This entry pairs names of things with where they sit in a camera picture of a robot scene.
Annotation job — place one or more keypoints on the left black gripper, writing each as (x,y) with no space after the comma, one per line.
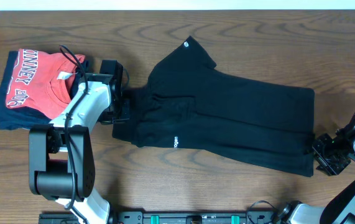
(124,109)

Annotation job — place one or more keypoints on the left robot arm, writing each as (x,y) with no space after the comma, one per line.
(61,162)

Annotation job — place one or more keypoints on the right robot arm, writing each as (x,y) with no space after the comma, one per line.
(341,208)

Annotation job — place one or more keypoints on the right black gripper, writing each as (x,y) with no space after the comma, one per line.
(322,152)

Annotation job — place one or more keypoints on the navy folded t-shirt stack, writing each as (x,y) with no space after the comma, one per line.
(22,117)

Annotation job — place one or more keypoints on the red folded t-shirt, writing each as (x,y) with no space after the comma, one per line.
(41,81)

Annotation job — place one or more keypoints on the black t-shirt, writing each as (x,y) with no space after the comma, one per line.
(188,104)

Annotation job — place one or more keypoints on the black mounting rail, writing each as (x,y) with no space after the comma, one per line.
(261,217)

